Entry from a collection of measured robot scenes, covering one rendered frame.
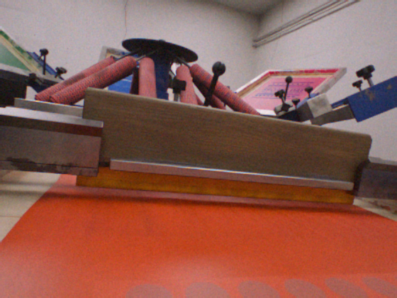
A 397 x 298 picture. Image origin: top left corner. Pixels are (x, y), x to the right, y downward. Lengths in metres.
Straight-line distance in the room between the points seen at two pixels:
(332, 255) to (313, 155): 0.16
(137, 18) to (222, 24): 1.34
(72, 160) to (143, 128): 0.07
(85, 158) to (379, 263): 0.26
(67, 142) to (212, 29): 4.65
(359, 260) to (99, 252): 0.19
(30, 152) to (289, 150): 0.27
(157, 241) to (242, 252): 0.06
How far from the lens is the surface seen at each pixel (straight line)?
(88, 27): 4.59
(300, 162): 0.36
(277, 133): 0.34
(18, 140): 0.29
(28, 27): 4.68
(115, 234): 0.21
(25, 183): 0.34
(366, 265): 0.25
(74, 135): 0.28
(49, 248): 0.19
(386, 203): 0.51
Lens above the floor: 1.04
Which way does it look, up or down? 5 degrees down
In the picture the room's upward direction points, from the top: 8 degrees clockwise
